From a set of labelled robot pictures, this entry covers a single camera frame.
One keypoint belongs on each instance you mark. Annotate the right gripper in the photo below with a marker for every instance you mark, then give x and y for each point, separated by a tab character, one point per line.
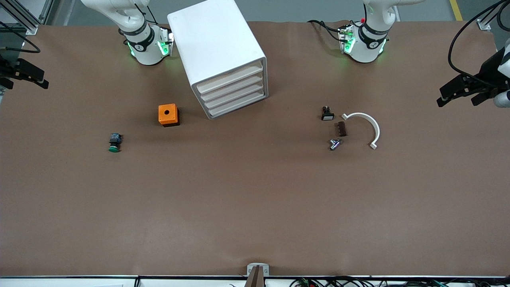
8	70

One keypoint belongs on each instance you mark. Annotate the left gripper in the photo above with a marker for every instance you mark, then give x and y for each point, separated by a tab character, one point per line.
488	71

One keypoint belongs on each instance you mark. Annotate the green push button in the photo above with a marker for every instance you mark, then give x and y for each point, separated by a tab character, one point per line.
114	148

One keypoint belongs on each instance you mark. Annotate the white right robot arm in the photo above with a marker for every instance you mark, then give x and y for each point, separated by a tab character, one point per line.
139	40

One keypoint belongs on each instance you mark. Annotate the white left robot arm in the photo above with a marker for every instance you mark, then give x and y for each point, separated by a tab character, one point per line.
364	44

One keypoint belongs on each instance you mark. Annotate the black button with white cap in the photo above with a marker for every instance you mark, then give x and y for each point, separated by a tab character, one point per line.
327	116

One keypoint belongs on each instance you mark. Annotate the brown terminal block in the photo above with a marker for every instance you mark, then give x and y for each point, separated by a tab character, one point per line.
342	129

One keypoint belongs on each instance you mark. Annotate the orange box with hole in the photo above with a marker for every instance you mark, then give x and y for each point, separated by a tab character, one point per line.
167	113

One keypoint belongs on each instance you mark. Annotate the silver metal fitting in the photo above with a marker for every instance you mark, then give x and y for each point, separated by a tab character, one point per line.
334	144

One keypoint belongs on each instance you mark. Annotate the aluminium frame profile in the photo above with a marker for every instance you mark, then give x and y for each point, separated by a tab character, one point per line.
46	10
22	18
487	20

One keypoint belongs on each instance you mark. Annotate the white curved plastic bracket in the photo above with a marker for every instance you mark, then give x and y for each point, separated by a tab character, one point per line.
372	123

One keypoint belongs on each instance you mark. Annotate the grey metal bracket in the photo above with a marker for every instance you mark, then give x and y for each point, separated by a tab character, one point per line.
258	265

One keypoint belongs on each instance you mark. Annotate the brown camera post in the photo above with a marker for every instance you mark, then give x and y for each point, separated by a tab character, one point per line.
255	281

